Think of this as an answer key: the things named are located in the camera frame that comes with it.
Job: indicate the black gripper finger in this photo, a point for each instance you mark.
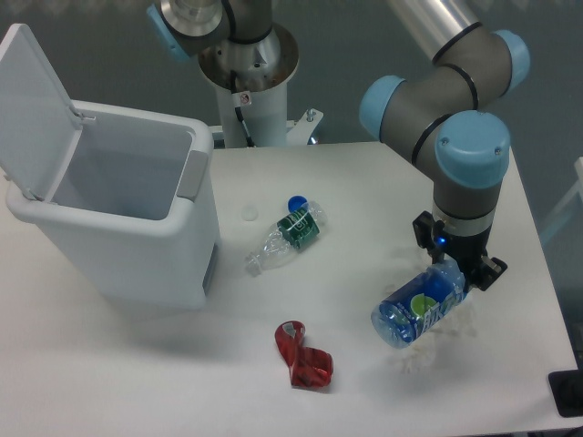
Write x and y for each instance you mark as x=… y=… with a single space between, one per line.
x=487 y=271
x=423 y=231

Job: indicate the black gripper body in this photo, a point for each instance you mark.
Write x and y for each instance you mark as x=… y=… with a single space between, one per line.
x=466 y=251

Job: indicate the blue label plastic bottle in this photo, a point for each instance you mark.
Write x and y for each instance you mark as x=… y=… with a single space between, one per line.
x=405 y=315

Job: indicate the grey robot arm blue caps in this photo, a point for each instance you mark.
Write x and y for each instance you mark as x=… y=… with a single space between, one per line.
x=439 y=125

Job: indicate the blue bottle cap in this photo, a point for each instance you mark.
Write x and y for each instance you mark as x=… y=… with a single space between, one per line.
x=295 y=202

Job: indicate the green label clear bottle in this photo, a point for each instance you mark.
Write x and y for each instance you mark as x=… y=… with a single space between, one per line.
x=287 y=238

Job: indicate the white bottle cap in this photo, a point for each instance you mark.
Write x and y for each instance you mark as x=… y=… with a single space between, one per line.
x=249 y=213

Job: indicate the crushed red can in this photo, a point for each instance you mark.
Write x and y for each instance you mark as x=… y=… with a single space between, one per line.
x=309 y=368

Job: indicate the white plastic trash can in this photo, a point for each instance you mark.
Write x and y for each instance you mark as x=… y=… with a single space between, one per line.
x=125 y=194

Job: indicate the black device at edge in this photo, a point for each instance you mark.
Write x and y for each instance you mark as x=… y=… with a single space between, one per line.
x=566 y=388

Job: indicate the white frame at right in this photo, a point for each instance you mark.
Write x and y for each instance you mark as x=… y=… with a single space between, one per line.
x=565 y=210

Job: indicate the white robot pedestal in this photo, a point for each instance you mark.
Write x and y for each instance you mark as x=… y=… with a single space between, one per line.
x=251 y=88

